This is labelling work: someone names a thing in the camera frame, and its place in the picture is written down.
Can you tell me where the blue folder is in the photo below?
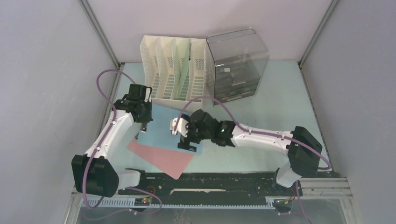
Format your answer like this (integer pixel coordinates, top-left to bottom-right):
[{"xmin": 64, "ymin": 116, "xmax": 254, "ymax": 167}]
[{"xmin": 137, "ymin": 104, "xmax": 203, "ymax": 155}]

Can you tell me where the pink folder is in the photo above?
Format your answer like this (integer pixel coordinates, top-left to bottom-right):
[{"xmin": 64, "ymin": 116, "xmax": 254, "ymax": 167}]
[{"xmin": 127, "ymin": 139, "xmax": 194, "ymax": 180}]

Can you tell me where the purple marker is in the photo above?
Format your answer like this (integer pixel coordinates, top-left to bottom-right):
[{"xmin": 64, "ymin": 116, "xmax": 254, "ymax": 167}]
[{"xmin": 231, "ymin": 73, "xmax": 237, "ymax": 85}]

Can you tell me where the green clipboard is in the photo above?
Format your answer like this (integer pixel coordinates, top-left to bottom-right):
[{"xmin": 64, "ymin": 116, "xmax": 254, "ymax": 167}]
[{"xmin": 171, "ymin": 38, "xmax": 191, "ymax": 100}]

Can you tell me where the smoky transparent drawer cabinet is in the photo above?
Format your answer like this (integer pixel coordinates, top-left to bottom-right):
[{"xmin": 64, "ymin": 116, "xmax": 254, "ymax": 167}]
[{"xmin": 206, "ymin": 27, "xmax": 269, "ymax": 105}]

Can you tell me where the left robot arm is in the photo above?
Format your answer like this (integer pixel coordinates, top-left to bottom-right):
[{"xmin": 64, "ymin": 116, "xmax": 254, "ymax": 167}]
[{"xmin": 71, "ymin": 84, "xmax": 153, "ymax": 197}]

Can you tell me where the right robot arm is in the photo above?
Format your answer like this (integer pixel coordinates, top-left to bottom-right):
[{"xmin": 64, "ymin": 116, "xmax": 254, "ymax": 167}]
[{"xmin": 170, "ymin": 109, "xmax": 323, "ymax": 195}]

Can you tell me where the white file organizer rack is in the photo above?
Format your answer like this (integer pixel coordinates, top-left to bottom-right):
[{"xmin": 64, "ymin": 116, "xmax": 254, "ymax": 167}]
[{"xmin": 140, "ymin": 35, "xmax": 210, "ymax": 110}]

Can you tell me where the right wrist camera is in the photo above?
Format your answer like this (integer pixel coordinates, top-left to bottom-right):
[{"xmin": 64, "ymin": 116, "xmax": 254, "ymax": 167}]
[{"xmin": 170, "ymin": 118, "xmax": 189, "ymax": 137}]

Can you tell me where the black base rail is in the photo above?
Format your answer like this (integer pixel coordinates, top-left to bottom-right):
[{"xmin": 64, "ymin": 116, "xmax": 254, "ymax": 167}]
[{"xmin": 118, "ymin": 172, "xmax": 302, "ymax": 205}]

